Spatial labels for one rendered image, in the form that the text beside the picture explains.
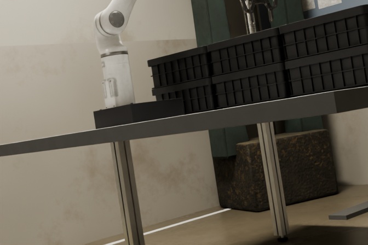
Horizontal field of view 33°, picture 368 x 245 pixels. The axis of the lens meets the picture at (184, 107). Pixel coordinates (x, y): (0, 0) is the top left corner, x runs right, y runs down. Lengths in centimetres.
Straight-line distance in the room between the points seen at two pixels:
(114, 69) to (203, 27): 243
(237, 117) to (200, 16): 322
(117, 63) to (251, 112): 88
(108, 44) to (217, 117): 86
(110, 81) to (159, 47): 259
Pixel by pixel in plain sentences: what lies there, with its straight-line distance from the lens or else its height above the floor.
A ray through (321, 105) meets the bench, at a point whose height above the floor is 68.
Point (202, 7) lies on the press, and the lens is 446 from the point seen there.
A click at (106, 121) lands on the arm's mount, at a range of 207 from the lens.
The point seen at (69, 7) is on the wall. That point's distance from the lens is 428.
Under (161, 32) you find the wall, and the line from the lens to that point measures 469.
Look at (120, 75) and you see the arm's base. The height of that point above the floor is 86.
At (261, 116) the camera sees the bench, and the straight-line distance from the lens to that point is 125.
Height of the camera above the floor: 69
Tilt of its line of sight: 1 degrees up
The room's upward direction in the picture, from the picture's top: 9 degrees counter-clockwise
